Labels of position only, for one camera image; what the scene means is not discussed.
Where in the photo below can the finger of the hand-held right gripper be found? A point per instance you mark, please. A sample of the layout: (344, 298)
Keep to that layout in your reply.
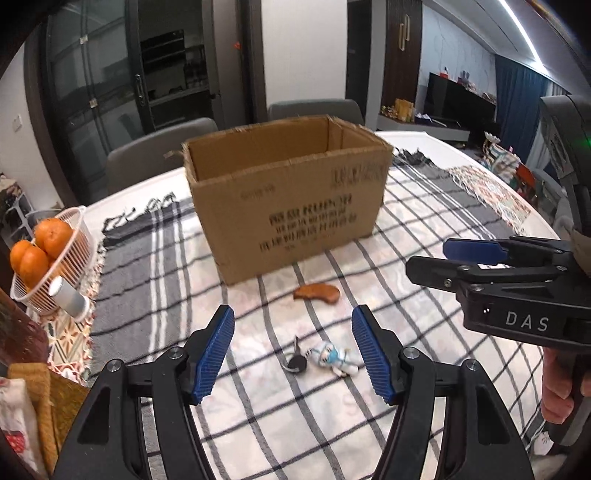
(443, 272)
(475, 251)

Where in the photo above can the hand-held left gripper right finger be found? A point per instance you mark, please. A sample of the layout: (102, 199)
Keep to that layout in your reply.
(374, 355)

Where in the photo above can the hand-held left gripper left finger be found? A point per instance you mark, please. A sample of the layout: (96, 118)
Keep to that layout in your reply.
(214, 355)

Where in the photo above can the wooden comb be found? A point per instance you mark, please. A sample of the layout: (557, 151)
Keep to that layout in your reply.
(318, 294)

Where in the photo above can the brown cardboard box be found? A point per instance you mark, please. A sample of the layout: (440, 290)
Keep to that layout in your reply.
(286, 217)

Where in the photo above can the person's right hand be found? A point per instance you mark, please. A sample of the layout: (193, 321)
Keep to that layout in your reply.
(558, 383)

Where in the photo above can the grey plaid tablecloth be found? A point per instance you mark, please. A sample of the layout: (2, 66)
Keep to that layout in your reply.
(277, 415)

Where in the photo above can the striped fabric bag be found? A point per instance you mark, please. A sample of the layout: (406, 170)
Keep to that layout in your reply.
(501, 161)

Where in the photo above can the white television cabinet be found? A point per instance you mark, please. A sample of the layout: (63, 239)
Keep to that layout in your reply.
(415, 129)

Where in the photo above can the black television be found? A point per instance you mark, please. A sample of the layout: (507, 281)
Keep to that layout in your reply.
(457, 104)

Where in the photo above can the small white cylinder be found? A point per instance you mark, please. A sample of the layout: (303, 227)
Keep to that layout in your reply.
(71, 300)

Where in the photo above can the yellow box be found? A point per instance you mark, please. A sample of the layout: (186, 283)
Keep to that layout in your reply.
(402, 110)

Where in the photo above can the woven wicker basket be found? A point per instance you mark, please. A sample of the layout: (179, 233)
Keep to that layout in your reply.
(55, 406)

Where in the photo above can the white plastic fruit basket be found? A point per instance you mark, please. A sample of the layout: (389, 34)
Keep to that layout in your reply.
(69, 272)

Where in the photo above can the glass vase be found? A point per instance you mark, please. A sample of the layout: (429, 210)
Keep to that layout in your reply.
(21, 332)

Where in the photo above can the orange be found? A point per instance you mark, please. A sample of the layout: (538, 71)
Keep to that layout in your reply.
(54, 237)
(21, 256)
(34, 267)

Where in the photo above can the grey dining chair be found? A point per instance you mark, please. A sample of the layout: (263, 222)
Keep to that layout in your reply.
(314, 110)
(152, 157)

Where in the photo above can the floral tissue box cover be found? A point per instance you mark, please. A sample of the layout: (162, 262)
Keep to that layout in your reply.
(18, 424)

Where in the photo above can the dark wooden door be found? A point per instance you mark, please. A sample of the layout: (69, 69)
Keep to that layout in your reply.
(401, 55)

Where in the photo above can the white stool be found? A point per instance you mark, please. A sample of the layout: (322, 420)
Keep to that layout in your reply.
(16, 212)

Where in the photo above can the dark glass sliding door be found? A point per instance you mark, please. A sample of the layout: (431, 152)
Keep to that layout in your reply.
(120, 83)

